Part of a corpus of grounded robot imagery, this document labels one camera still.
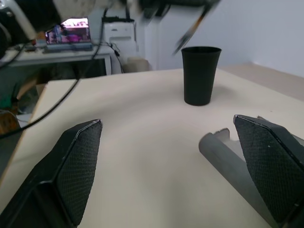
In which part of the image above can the laptop with lit screen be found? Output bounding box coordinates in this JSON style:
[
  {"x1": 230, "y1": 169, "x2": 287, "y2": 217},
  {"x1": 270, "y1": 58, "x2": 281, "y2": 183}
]
[{"x1": 43, "y1": 16, "x2": 94, "y2": 53}]

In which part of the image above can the white desk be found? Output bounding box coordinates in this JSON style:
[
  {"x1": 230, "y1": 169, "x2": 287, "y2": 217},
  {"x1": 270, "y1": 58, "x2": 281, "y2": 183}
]
[{"x1": 0, "y1": 44, "x2": 113, "y2": 80}]

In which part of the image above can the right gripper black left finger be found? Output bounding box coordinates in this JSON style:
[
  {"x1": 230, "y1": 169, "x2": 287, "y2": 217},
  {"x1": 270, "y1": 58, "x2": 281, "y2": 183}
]
[{"x1": 0, "y1": 119, "x2": 104, "y2": 228}]

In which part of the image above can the black plastic cup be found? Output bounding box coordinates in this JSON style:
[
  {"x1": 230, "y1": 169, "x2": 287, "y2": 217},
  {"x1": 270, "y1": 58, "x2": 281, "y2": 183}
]
[{"x1": 181, "y1": 46, "x2": 222, "y2": 107}]

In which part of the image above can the dark marker with orange band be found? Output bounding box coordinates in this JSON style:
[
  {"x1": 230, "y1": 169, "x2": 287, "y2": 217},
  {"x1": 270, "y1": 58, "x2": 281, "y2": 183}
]
[{"x1": 171, "y1": 0, "x2": 222, "y2": 57}]

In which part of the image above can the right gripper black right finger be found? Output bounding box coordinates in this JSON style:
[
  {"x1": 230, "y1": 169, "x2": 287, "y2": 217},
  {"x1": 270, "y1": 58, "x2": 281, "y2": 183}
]
[{"x1": 233, "y1": 114, "x2": 304, "y2": 228}]

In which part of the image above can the white cabinet machine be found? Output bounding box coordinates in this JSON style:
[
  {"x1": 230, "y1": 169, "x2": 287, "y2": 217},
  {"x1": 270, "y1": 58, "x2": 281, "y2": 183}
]
[{"x1": 102, "y1": 16, "x2": 138, "y2": 75}]

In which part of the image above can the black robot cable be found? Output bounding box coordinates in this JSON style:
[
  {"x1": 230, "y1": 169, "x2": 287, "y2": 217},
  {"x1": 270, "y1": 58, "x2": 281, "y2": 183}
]
[{"x1": 0, "y1": 7, "x2": 109, "y2": 141}]

